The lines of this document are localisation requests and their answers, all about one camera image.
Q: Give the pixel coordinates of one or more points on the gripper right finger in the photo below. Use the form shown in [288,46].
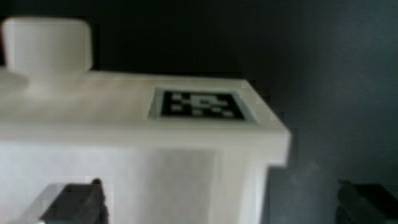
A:
[366,203]

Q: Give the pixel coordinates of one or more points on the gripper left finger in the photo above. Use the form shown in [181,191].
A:
[75,208]

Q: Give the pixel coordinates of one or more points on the white front drawer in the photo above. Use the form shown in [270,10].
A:
[174,136]

